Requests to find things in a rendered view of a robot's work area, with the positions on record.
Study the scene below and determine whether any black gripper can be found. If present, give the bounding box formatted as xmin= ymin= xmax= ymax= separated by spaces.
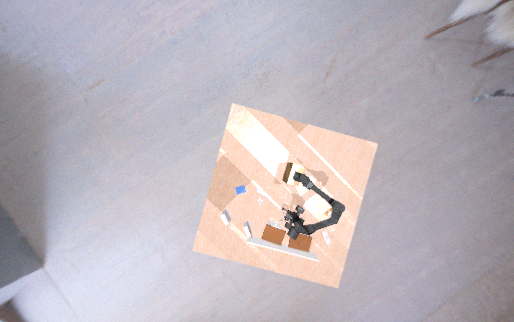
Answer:
xmin=284 ymin=205 xmax=305 ymax=229

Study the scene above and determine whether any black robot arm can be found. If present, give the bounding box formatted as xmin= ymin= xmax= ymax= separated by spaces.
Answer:
xmin=284 ymin=171 xmax=345 ymax=240

